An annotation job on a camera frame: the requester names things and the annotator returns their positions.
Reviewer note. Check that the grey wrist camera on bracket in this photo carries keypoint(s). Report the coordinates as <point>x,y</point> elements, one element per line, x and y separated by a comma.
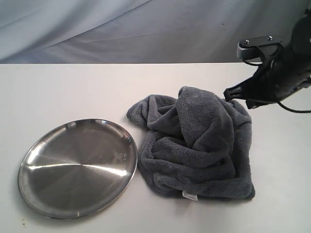
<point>258,47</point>

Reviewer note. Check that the grey fleece towel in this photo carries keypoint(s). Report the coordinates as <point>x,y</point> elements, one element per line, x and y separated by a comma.
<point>196,144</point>

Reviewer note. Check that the round stainless steel plate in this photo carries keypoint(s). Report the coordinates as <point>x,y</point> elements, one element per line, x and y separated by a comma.
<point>78,168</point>

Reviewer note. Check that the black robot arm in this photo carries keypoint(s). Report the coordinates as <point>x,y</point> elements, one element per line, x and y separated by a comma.
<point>284,69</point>

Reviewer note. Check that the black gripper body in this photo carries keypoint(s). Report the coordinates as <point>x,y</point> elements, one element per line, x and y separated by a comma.
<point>263,87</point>

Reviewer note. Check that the white backdrop sheet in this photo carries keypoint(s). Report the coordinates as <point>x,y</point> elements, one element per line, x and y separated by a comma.
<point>138,31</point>

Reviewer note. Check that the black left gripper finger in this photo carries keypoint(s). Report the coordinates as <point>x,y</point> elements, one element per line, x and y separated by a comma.
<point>235,92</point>

